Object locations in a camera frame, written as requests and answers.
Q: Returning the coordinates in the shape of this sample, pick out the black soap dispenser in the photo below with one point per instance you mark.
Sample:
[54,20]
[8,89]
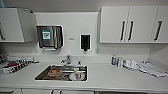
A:
[85,42]

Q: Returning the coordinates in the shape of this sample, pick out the chrome sink faucet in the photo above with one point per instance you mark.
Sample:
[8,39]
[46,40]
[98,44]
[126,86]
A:
[66,60]

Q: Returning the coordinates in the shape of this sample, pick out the white mug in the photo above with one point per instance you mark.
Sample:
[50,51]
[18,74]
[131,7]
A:
[77,74]

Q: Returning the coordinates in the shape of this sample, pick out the blue dish soap bottle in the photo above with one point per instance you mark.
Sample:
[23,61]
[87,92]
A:
[114,60]

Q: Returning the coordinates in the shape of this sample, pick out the steel paper towel dispenser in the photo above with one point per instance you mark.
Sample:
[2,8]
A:
[50,36]

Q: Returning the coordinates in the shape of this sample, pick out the stainless steel sink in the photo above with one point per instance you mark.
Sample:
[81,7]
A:
[65,78]

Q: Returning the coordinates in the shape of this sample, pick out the orange bowl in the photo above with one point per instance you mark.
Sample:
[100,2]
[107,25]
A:
[54,72]

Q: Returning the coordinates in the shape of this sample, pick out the white two-door base cabinet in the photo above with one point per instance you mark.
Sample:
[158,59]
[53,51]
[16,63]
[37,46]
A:
[56,91]

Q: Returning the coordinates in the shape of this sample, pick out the white cloth towel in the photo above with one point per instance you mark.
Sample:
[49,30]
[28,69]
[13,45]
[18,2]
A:
[146,68]

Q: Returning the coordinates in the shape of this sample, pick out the dish rack with dishes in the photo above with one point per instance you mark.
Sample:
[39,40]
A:
[15,66]

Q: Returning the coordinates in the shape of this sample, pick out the white drawer unit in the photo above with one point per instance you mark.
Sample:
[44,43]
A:
[10,91]

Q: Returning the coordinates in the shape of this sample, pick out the light blue spray bottle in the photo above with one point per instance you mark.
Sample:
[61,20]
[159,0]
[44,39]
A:
[2,4]

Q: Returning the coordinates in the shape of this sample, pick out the white wall outlet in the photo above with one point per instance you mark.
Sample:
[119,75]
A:
[97,50]

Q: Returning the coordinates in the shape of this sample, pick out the white three-door wall cabinet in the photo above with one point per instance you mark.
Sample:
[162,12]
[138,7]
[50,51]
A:
[13,25]

